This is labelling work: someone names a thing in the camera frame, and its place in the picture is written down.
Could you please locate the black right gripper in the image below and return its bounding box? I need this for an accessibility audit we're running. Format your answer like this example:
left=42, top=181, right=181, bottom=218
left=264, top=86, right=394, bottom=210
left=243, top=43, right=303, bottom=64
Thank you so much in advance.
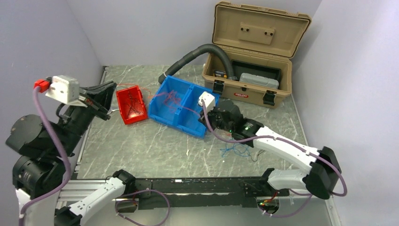
left=198, top=104, right=234, bottom=133

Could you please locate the orange cable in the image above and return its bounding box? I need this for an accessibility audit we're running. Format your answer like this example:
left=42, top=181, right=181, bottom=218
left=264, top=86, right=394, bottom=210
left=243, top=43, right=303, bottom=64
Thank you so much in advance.
left=162, top=90, right=183, bottom=114

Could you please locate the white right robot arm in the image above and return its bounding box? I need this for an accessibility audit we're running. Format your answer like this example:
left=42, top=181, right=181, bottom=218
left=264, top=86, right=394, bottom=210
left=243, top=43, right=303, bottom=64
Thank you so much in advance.
left=199, top=97, right=348, bottom=200

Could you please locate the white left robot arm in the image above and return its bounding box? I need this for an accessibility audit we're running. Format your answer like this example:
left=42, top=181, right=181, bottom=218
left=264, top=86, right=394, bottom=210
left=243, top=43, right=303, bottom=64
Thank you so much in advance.
left=6, top=78, right=136, bottom=226

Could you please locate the red plastic bin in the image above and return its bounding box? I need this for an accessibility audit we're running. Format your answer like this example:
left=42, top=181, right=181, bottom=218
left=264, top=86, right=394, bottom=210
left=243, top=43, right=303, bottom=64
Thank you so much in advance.
left=116, top=86, right=148, bottom=125

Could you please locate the blue two-compartment plastic bin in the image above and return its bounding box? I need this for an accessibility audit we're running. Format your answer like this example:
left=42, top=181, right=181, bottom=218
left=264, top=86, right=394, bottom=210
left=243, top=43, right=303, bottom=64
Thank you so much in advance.
left=147, top=76, right=220, bottom=138

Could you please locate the black tray in toolbox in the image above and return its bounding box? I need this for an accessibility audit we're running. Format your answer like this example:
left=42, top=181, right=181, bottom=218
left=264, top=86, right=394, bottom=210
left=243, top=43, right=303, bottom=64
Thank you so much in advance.
left=231, top=60, right=282, bottom=82

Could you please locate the grey plastic organizer case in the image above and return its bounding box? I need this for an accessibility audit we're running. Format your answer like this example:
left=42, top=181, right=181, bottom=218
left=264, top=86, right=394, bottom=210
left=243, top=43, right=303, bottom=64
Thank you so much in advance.
left=239, top=73, right=279, bottom=89

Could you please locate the tan plastic toolbox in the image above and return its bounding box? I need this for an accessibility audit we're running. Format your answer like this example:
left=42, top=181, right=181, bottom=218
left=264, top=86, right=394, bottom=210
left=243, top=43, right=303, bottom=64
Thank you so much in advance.
left=202, top=1, right=311, bottom=108

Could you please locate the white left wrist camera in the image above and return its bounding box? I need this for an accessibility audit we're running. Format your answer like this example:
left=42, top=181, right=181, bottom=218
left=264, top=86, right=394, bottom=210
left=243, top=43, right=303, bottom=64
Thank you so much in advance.
left=33, top=75, right=84, bottom=106

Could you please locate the grey corrugated hose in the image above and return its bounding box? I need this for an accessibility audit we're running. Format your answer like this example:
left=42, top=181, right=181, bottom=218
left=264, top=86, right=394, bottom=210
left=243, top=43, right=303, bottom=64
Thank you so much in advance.
left=158, top=43, right=235, bottom=85

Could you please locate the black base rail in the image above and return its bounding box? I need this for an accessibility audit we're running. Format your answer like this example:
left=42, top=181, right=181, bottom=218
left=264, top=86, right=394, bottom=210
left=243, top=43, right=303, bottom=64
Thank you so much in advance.
left=120, top=177, right=289, bottom=210

